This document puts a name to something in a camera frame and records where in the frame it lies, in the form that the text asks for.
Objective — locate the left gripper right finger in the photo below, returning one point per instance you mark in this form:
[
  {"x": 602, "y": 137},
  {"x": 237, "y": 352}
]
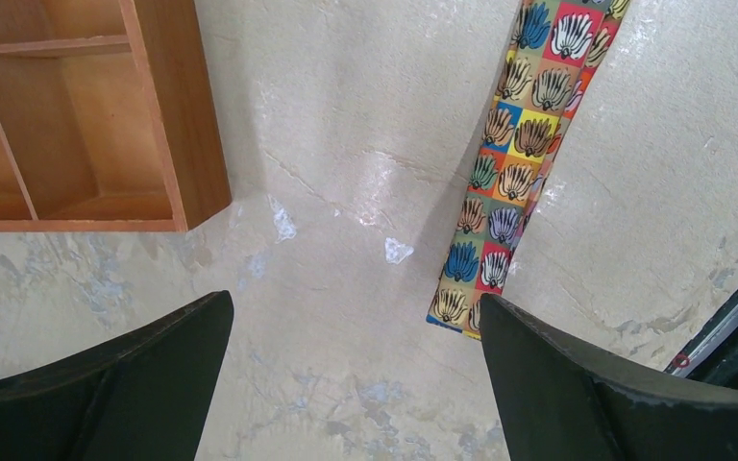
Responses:
[{"x": 562, "y": 398}]

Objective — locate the colourful patterned tie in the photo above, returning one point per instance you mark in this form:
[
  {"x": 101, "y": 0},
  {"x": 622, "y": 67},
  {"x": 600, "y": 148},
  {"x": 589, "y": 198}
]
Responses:
[{"x": 553, "y": 50}]

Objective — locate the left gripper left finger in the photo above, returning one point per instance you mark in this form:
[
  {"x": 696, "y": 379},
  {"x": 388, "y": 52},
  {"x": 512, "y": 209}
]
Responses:
[{"x": 144, "y": 395}]

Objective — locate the orange compartment tray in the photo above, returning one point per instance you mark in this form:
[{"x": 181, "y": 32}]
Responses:
[{"x": 107, "y": 121}]

